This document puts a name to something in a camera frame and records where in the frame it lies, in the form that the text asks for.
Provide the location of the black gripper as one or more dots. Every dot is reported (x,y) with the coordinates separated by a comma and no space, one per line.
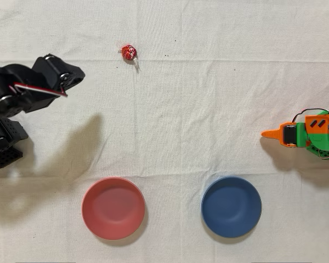
(71,74)

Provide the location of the green and orange gripper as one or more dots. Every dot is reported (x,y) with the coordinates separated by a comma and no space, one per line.
(288,135)

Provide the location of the red candy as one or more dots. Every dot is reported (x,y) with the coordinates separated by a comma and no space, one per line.
(129,52)

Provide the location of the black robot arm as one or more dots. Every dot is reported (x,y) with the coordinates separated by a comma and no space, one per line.
(13,96)

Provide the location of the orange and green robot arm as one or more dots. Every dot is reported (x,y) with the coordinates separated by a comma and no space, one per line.
(322,131)

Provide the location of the blue bowl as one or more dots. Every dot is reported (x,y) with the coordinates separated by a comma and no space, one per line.
(231,206)

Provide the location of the red bowl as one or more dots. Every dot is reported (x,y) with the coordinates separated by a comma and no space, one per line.
(113,208)

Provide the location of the white tablecloth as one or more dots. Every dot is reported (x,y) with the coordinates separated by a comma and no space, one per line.
(181,109)

